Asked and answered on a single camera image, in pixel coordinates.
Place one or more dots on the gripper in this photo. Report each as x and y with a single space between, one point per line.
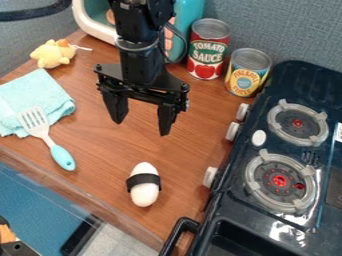
139 71

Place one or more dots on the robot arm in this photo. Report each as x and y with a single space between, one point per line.
135 20

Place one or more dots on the white toy egg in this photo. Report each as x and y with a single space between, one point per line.
144 184

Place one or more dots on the red tomato sauce can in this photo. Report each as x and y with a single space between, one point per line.
207 48

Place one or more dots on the white and blue spatula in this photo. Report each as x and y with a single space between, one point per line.
47 138

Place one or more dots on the toy microwave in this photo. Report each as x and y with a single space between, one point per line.
107 20

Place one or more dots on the yellow plush duck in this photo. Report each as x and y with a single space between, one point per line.
52 53

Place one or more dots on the light blue cloth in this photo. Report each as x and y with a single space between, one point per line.
31 100

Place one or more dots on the yellow can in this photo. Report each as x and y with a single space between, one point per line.
247 72

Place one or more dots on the toy stove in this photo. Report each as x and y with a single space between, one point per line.
276 163

